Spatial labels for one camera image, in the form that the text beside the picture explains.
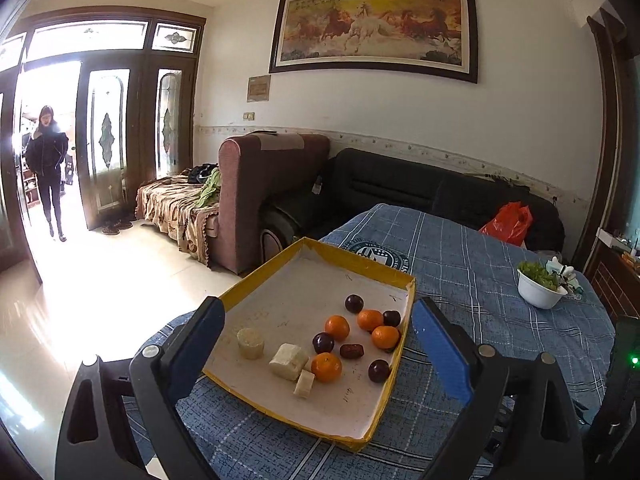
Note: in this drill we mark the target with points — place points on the white bowl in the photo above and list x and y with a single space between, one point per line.
537 295

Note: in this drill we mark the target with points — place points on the round pale yellow chunk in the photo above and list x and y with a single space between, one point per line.
250 342

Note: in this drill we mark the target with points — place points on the green leafy vegetable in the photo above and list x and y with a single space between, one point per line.
537 272

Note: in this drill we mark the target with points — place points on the patterned sofa cover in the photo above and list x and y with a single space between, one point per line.
170 210

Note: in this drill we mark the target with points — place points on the dark wooden door frame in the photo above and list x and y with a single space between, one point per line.
607 135

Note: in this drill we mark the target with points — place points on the green cloth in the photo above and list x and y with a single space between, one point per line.
211 190

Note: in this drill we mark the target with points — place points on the dark slipper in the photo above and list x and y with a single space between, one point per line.
109 230
125 224

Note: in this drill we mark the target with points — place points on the yellow-edged cardboard tray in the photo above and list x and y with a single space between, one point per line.
300 290

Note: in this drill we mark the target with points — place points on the dark purple plum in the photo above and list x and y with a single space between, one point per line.
392 318
354 303
379 370
323 343

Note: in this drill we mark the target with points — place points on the orange tangerine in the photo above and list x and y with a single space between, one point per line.
326 367
337 327
385 337
370 320

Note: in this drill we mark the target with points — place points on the wooden door with glass panel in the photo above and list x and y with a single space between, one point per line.
167 120
107 140

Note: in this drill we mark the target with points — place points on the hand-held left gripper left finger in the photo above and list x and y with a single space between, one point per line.
200 345

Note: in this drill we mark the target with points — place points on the black leather sofa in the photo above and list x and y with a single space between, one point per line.
400 180

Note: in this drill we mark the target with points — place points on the white sofa tag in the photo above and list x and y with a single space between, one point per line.
318 185

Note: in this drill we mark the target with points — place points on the blue plaid tablecloth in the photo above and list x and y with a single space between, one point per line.
475 280

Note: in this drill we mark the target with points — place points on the brown fabric sofa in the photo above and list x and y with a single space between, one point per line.
260 185

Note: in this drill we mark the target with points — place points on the small pale yellow chunk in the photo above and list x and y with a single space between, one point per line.
304 384

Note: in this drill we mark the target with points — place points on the white plastic object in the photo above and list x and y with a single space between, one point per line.
565 275

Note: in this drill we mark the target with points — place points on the framed horse painting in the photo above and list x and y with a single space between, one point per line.
372 25

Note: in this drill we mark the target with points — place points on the black clothing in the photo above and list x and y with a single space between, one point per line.
200 174

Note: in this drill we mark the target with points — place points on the red plastic bag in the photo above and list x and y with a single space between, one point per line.
510 222

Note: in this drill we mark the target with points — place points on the small framed wall certificate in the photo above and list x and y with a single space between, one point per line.
258 88

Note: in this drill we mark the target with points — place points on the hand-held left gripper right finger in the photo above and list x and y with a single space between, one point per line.
442 350

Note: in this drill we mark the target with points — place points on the brown wooden cabinet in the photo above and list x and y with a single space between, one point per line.
617 270

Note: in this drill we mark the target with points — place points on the red date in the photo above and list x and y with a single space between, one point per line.
351 350

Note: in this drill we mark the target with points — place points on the large pale yellow chunk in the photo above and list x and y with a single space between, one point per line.
289 361

